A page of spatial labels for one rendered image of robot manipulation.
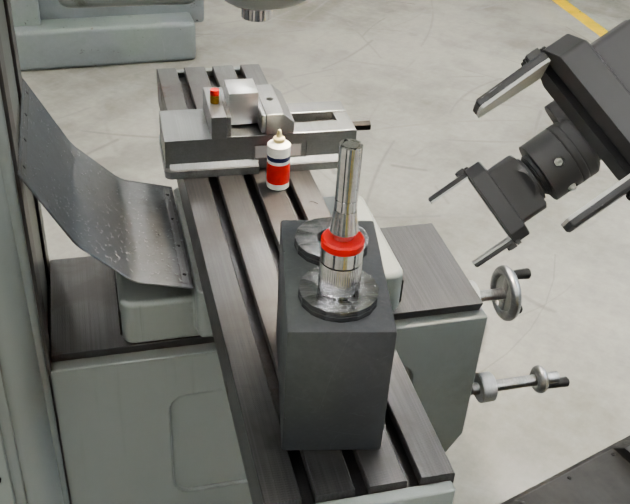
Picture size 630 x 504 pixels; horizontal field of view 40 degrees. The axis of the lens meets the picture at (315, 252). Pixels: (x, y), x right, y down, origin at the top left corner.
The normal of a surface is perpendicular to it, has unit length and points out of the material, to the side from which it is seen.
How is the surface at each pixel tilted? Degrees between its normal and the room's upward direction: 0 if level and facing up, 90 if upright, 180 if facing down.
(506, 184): 59
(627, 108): 44
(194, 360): 90
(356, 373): 90
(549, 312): 0
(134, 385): 90
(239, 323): 0
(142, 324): 90
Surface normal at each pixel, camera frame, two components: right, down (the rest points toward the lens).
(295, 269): 0.05, -0.81
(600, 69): -0.04, -0.19
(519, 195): -0.11, 0.06
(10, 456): 0.25, 0.55
